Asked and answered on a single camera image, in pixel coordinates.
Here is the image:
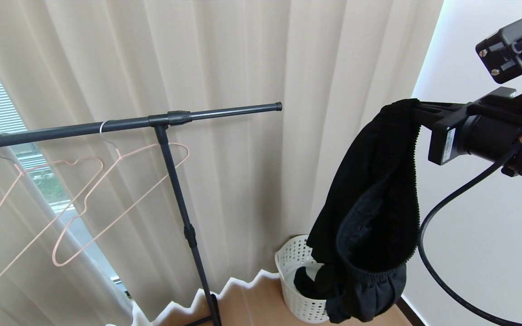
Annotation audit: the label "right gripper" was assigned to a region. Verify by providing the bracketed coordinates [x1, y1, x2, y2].
[428, 87, 522, 187]

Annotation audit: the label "black shorts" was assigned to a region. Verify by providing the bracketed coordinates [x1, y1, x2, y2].
[306, 99, 421, 324]

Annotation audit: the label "white laundry basket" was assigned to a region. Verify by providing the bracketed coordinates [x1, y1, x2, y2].
[275, 235, 334, 324]

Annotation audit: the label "pink clothes hanger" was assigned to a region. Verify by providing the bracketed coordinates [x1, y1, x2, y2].
[52, 121, 190, 268]
[0, 133, 105, 303]

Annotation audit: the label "black clothes rack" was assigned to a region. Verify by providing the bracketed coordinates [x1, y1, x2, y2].
[0, 102, 283, 326]

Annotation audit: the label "black garment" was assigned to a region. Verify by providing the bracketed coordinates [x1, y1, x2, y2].
[294, 266, 334, 302]

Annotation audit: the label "beige curtain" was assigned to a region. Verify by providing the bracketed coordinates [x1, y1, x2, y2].
[0, 86, 135, 326]
[0, 0, 443, 326]

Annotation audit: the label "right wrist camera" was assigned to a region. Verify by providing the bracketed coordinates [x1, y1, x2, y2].
[475, 18, 522, 93]

